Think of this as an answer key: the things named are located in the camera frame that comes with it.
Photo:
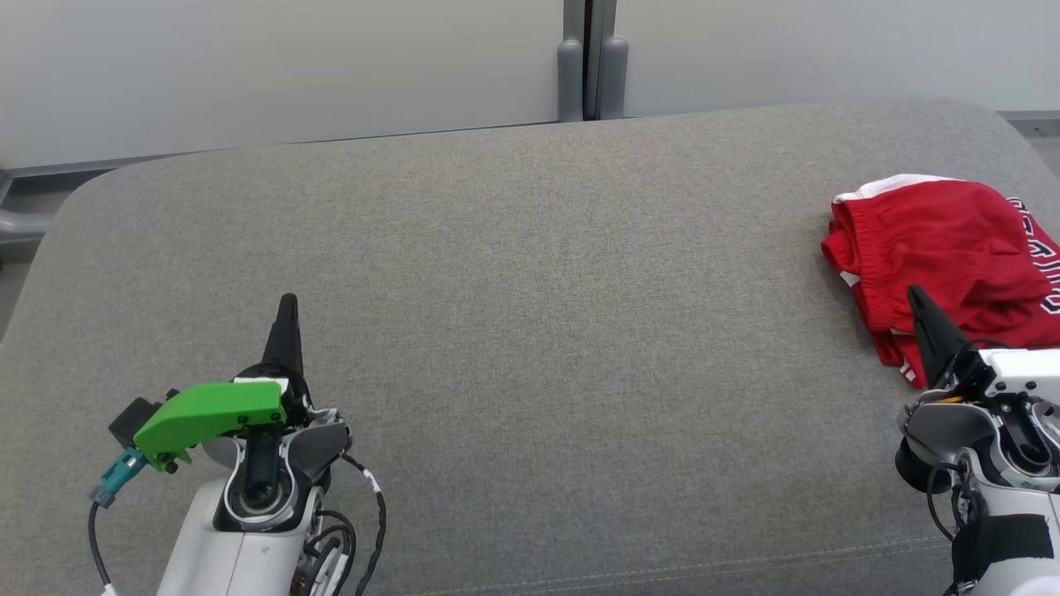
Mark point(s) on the red shorts with white stripe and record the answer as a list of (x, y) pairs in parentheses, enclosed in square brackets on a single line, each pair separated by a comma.
[(936, 248)]

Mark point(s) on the red jersey with white sleeves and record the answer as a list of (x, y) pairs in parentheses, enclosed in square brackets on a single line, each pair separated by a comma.
[(1047, 257)]

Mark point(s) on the grey vertical frame strip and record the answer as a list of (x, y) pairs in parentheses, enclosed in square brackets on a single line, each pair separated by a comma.
[(590, 25)]

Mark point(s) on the grey horizontal pipe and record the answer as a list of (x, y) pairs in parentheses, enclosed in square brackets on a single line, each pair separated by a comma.
[(21, 223)]

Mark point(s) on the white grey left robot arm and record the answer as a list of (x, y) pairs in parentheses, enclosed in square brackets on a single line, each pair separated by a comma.
[(224, 546)]

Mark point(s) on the grey fabric sofa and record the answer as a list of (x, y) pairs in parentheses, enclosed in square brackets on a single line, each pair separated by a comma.
[(530, 290)]

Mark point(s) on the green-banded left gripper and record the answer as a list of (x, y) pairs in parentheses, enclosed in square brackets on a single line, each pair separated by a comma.
[(207, 410)]

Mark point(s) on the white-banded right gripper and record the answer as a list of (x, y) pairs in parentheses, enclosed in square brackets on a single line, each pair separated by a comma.
[(1019, 372)]

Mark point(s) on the grey rounded post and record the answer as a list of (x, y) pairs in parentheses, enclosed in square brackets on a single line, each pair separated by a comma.
[(613, 79), (570, 83)]

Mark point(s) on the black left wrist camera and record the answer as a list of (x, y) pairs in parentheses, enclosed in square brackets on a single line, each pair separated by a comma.
[(131, 420)]

